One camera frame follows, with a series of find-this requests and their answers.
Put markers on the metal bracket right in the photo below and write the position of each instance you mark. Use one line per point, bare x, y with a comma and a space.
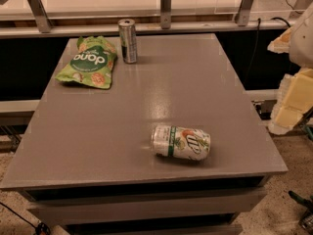
246, 4

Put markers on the green snack chip bag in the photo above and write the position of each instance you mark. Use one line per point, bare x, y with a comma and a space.
92, 65

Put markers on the grey cabinet with drawers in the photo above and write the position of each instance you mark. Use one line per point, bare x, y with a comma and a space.
86, 162

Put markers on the green tool on floor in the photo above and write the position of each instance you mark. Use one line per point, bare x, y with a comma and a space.
306, 221

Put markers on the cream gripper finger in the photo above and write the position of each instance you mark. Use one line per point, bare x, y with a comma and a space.
294, 100
281, 44

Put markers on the tall slim silver can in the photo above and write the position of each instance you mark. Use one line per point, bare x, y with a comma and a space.
127, 34

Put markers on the metal bracket middle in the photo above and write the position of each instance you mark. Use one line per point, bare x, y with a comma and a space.
165, 5

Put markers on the white green 7up can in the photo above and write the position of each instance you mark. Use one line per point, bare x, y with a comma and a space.
180, 142

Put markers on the metal bracket left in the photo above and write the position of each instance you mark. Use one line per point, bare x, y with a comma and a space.
38, 9

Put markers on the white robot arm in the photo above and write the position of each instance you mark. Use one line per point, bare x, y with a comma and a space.
301, 42

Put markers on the metal rail shelf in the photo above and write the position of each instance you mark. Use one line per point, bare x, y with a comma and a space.
16, 24

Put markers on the metal bracket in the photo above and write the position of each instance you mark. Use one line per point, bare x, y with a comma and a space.
165, 5
38, 9
246, 4

